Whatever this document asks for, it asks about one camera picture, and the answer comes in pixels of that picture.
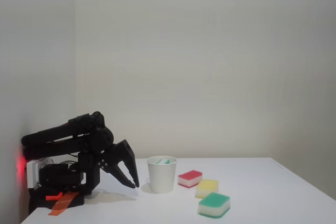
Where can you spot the green sponge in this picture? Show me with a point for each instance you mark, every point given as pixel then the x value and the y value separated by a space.
pixel 162 161
pixel 214 204

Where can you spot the white paper cup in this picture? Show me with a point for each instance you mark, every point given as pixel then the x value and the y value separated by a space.
pixel 161 179

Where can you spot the red sponge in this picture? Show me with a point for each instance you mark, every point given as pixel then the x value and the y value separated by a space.
pixel 190 178

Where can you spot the white power box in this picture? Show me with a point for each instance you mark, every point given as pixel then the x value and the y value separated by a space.
pixel 32 171

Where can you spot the yellow sponge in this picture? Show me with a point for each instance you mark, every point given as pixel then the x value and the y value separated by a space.
pixel 207 187

